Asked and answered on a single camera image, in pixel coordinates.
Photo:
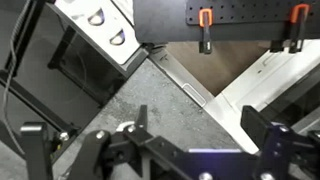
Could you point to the black perforated breadboard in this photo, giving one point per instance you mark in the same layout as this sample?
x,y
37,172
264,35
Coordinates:
x,y
250,13

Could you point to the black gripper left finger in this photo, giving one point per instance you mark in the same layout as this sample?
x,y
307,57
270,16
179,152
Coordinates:
x,y
100,153

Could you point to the black orange bar clamp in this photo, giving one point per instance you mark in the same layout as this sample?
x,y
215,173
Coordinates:
x,y
297,30
205,33

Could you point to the silver metal trim strip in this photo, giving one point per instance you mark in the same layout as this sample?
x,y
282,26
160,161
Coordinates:
x,y
180,78

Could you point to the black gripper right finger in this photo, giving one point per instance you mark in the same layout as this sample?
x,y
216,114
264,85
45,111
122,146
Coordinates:
x,y
256,126

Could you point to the black glass oven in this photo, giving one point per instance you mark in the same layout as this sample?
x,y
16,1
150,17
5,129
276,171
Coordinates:
x,y
40,66

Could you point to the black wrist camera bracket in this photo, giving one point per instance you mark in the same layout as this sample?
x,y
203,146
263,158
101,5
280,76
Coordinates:
x,y
35,150

